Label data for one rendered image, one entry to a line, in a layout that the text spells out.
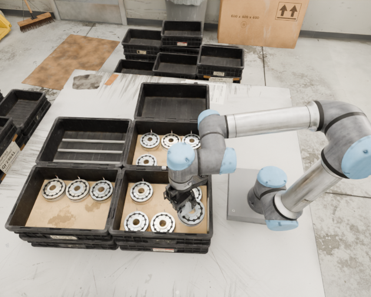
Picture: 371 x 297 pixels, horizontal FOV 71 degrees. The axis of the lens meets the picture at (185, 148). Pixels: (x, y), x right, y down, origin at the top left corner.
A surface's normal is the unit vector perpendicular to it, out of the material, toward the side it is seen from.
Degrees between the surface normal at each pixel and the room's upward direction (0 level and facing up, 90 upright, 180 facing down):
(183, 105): 0
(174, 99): 0
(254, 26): 75
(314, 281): 0
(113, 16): 90
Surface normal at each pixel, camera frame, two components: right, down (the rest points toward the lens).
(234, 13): -0.11, 0.62
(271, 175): -0.06, -0.72
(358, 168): 0.09, 0.70
